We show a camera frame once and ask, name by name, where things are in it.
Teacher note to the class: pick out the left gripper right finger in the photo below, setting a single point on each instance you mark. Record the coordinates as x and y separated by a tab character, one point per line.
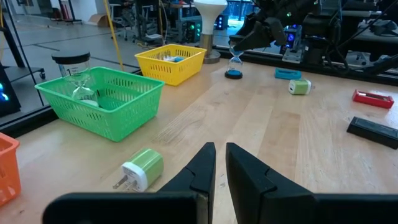
255	193

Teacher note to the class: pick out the green plastic basket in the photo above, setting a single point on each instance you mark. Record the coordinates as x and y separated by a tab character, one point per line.
124	118

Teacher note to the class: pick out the black digital display case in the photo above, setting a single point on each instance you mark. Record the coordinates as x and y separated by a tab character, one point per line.
373	132

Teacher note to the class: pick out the orange plastic basket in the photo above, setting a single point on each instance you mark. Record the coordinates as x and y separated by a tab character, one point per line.
7	174

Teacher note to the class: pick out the silver metal mounting plate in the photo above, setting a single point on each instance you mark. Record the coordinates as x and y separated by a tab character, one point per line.
290	55

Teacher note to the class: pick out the red digital display case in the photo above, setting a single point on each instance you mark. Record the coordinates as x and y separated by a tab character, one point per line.
371	102

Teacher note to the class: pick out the purple white wall charger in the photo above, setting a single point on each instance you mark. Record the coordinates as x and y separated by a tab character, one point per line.
168	58

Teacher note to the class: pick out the white sand hourglass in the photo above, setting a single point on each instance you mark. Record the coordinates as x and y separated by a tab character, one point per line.
71	57

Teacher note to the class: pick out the yellow plastic basket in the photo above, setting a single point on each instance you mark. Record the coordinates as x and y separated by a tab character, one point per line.
161	68

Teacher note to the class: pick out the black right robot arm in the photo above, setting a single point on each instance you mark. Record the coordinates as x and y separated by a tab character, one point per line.
320	34

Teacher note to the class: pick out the brown cardboard box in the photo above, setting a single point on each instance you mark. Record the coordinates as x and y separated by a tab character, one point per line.
99	19

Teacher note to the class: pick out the blue white wall charger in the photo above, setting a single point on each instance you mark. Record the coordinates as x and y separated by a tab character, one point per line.
179	59

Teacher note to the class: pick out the green white wall charger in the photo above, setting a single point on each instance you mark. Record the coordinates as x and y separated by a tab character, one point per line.
146	168
301	87

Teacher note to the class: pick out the white bulb lamp metal base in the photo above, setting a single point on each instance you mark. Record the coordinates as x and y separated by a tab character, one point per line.
210	9

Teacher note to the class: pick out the blue sand hourglass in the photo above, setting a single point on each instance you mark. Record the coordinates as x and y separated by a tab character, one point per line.
234	74

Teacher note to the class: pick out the teal digital display case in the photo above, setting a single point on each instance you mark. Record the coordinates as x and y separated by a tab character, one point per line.
280	74

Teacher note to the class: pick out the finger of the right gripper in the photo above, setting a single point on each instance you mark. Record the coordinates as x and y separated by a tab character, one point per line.
264	35

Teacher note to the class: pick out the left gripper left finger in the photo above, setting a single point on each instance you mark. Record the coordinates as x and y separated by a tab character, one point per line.
199	174

